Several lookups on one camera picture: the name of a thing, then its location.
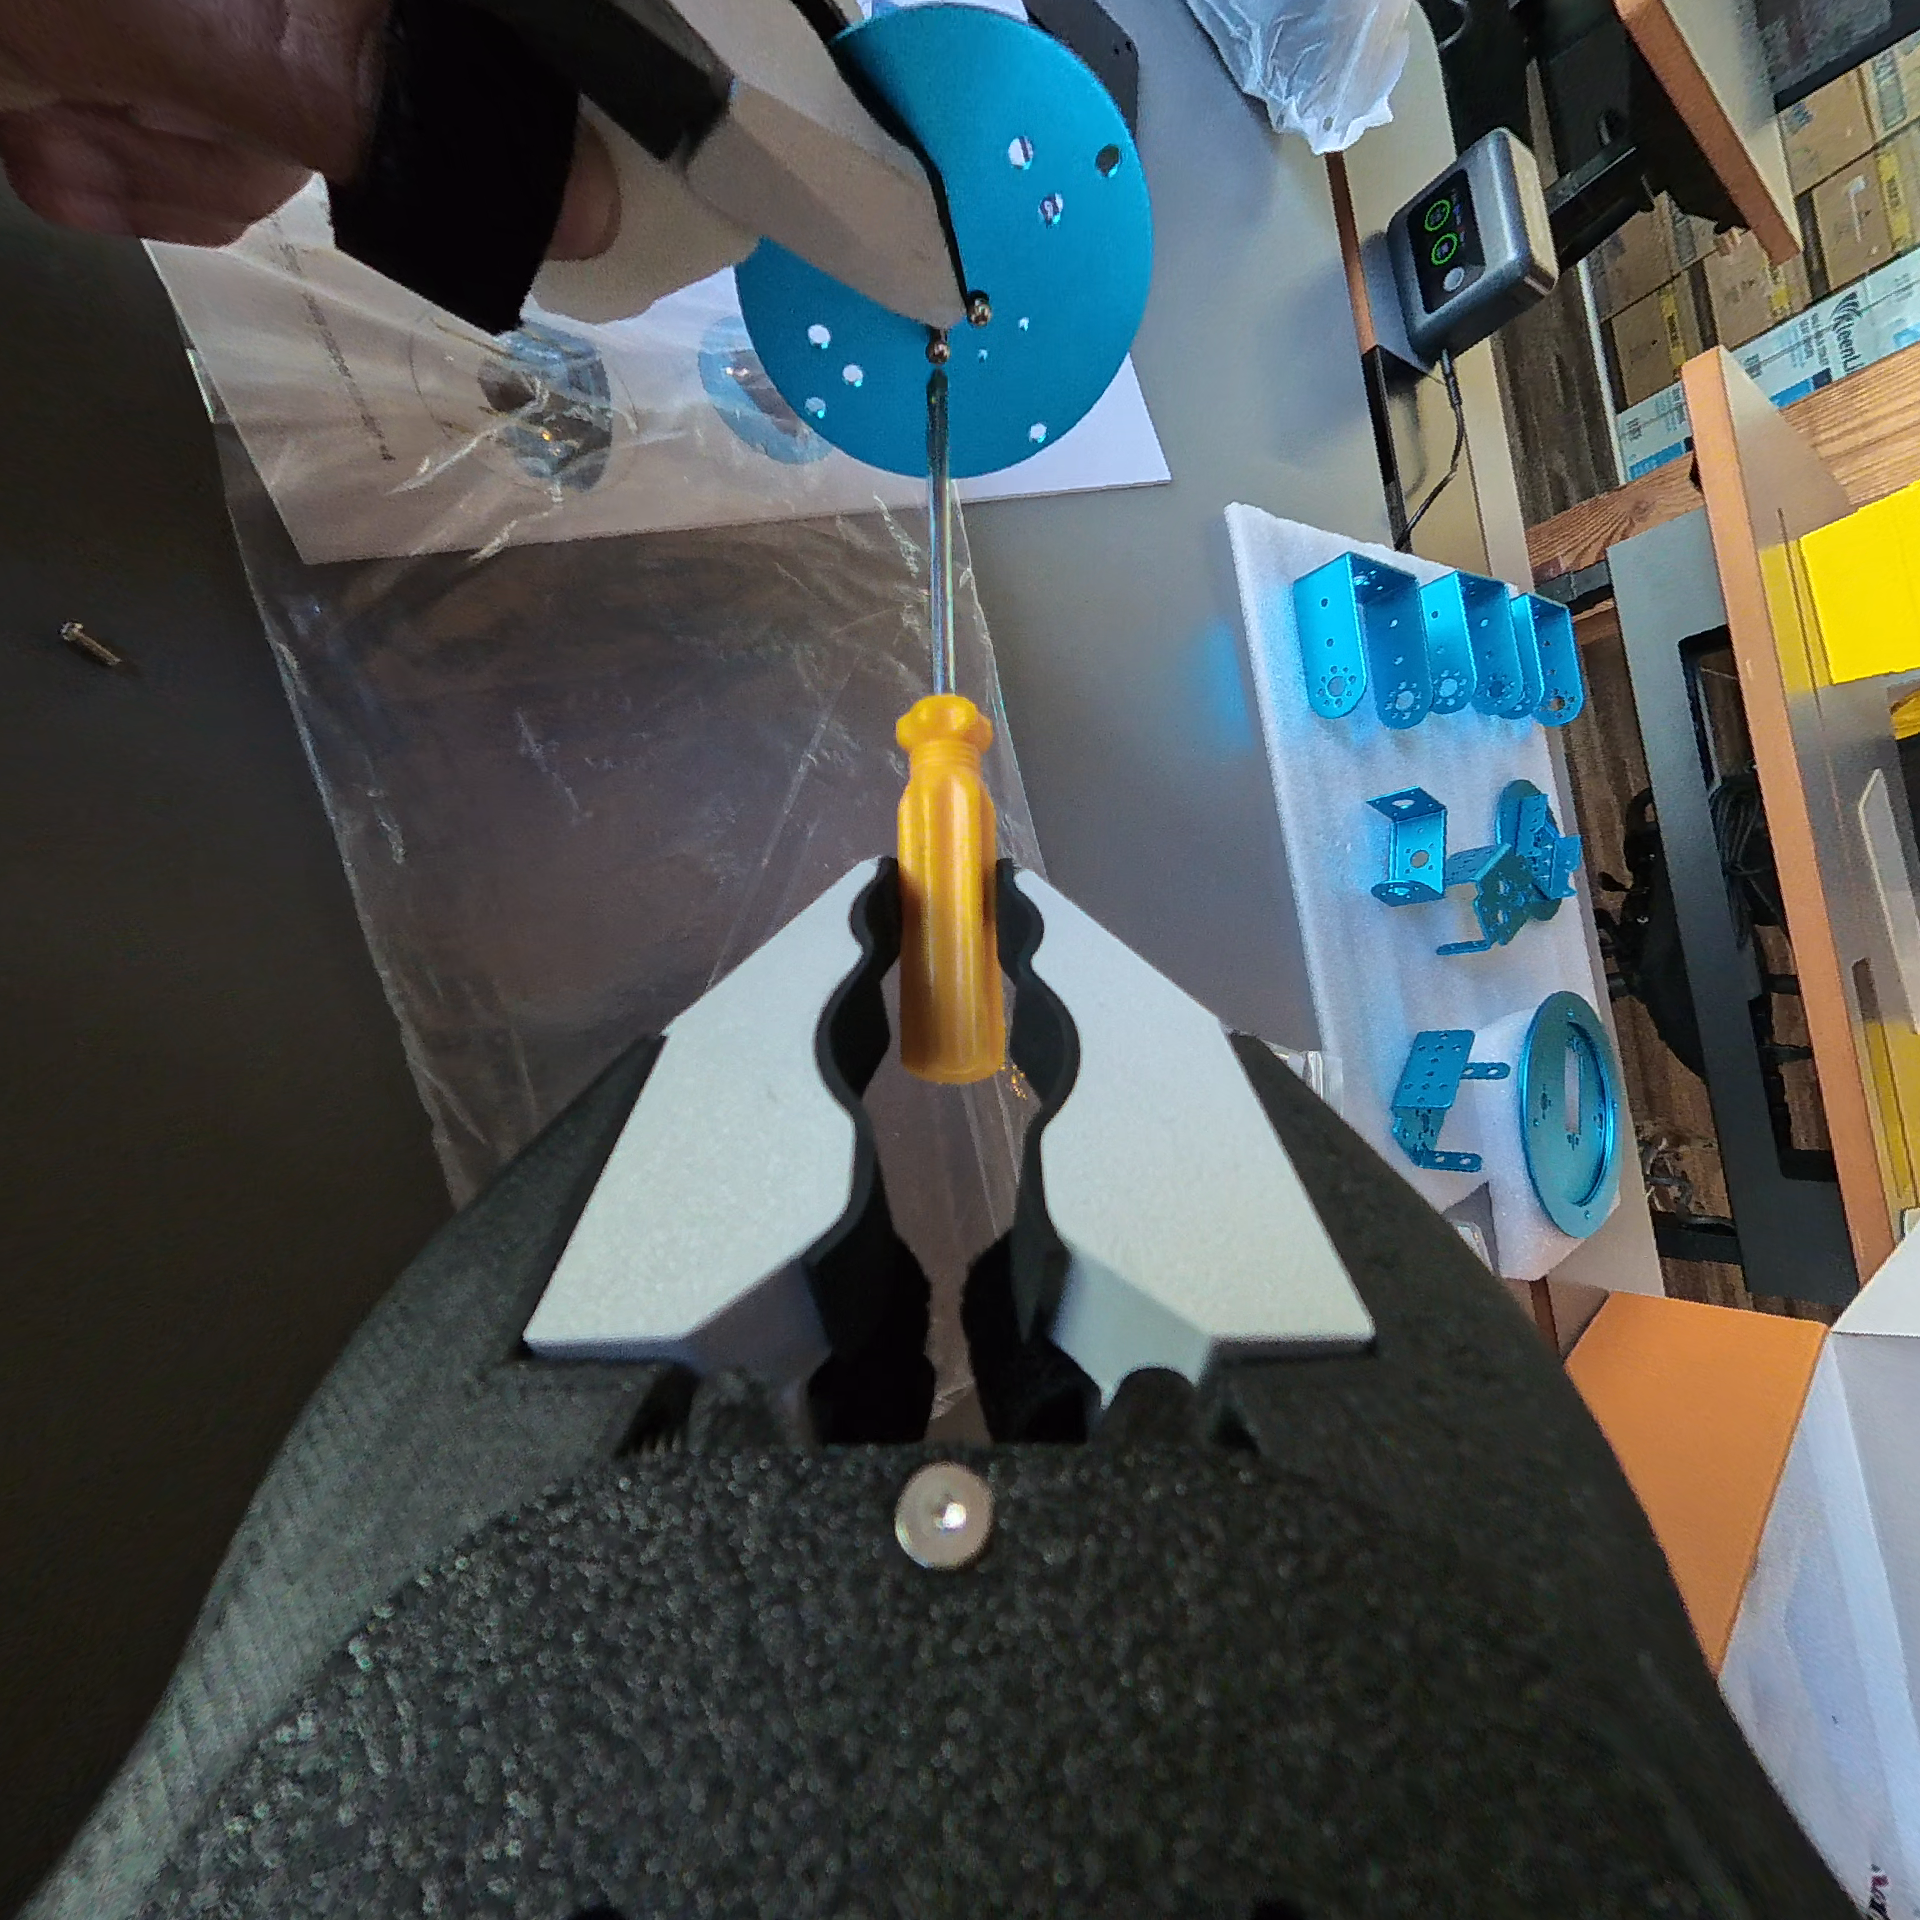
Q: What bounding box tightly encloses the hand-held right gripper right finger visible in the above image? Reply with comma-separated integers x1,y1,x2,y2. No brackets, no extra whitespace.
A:
960,862,1377,1449

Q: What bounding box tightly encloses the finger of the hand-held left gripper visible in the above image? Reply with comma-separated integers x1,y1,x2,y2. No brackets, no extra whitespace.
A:
644,0,973,330

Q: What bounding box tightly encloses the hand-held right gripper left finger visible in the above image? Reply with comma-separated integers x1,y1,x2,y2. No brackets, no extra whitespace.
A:
521,854,944,1449

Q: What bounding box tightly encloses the blue round metal plate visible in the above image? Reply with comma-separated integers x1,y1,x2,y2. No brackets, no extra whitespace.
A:
732,12,1153,483

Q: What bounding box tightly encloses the yellow-handled screwdriver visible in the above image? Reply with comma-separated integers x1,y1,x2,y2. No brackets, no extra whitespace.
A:
893,360,1011,1086

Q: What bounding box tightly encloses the grey desk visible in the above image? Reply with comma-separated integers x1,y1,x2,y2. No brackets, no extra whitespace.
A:
0,0,1670,1913

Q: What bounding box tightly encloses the person's left hand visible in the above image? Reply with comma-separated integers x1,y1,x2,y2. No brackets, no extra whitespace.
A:
0,0,623,260

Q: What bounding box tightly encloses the white assembly guide booklet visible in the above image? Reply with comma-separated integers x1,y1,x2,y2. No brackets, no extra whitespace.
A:
141,187,1174,570

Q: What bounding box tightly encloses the white foam tray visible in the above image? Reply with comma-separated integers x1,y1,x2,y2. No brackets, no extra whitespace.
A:
1222,502,1670,1284

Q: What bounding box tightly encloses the clear plastic bag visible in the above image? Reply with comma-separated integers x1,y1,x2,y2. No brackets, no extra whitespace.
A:
180,337,1059,1210

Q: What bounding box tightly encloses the white crumpled plastic bag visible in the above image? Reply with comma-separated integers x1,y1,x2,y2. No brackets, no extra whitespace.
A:
1184,0,1419,155

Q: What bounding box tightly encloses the orange cardboard box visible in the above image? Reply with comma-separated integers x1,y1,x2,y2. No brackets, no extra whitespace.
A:
1563,1290,1836,1670

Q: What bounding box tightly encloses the grey device with green display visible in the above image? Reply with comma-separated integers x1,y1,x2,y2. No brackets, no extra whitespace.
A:
1382,128,1560,362

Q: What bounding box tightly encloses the wood-edged grey table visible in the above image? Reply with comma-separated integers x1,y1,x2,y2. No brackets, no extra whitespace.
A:
1612,0,1800,269
1604,348,1920,1308

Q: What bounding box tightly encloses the yellow open storage bin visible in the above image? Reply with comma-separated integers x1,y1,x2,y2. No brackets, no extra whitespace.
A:
1757,517,1920,682

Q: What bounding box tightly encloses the stack of printed cartons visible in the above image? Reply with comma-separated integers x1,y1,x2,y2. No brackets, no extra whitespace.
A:
1582,29,1920,483

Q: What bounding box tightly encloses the blue bracket with side tab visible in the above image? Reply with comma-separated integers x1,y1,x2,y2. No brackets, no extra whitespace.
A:
1389,1026,1510,1204

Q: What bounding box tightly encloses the black metal base plate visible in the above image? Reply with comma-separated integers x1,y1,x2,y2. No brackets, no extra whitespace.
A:
1030,0,1145,144

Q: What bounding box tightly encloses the blue metal ring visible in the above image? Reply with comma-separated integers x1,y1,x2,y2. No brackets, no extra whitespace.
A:
1515,989,1632,1242

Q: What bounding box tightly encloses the small blue U bracket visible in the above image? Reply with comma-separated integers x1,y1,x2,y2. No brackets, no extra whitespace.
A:
1367,787,1449,936

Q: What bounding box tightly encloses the blue bracket with round base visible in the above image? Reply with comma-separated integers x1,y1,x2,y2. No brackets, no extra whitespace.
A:
1492,779,1587,902

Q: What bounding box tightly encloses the black cable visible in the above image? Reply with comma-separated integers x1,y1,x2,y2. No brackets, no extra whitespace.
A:
1392,348,1478,548

